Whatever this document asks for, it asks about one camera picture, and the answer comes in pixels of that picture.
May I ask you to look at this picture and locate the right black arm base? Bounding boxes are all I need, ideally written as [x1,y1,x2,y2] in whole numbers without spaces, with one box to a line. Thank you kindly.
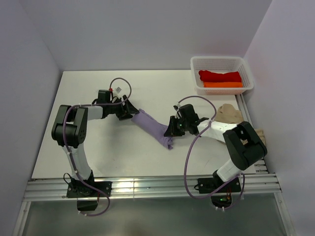
[194,177,241,194]

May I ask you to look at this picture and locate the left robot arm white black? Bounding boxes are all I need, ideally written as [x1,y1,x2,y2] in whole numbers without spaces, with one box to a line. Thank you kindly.
[51,89,139,196]

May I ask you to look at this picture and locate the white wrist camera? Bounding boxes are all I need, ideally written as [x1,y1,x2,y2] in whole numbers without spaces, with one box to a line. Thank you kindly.
[173,102,181,118]
[109,87,122,94]

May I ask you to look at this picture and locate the aluminium frame rails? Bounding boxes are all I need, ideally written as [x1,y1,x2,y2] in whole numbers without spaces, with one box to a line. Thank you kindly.
[12,69,296,236]

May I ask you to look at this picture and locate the purple cable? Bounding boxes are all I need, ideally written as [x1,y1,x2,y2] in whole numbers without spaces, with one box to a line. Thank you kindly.
[176,95,246,209]
[63,77,132,217]

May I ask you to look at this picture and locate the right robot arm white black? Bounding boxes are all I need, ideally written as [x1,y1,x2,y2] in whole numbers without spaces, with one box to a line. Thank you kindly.
[164,104,267,192]

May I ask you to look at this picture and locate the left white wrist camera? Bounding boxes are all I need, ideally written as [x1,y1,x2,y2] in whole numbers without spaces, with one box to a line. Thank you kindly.
[109,87,122,94]

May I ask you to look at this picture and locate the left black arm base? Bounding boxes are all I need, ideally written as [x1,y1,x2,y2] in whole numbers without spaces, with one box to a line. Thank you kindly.
[63,172,112,213]

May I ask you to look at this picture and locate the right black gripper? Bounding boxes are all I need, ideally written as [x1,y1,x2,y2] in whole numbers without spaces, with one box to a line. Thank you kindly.
[165,116,189,136]

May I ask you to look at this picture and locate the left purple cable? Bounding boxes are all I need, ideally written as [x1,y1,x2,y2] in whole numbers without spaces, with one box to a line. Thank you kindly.
[63,77,132,217]

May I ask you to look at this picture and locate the white plastic basket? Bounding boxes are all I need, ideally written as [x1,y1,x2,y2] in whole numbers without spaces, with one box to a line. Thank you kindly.
[190,56,254,95]

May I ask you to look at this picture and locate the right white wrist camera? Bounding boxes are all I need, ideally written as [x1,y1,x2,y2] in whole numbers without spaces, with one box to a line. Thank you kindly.
[173,102,181,118]

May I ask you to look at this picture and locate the lilac t shirt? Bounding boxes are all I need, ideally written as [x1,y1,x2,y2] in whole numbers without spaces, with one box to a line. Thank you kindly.
[131,109,173,150]

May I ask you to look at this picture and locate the rolled red t shirt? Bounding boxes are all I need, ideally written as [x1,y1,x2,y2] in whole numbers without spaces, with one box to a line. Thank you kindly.
[198,70,242,82]

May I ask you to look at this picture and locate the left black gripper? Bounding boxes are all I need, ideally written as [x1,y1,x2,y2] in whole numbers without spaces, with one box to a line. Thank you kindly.
[107,95,139,120]

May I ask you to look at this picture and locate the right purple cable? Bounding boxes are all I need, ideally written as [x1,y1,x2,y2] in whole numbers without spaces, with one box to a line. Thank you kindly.
[176,95,246,209]

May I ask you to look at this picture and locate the rolled orange t shirt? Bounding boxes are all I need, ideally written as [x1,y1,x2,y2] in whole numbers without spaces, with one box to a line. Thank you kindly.
[203,82,243,88]

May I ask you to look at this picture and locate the beige t shirt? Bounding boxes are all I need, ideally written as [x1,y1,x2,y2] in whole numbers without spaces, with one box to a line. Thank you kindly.
[214,103,267,148]

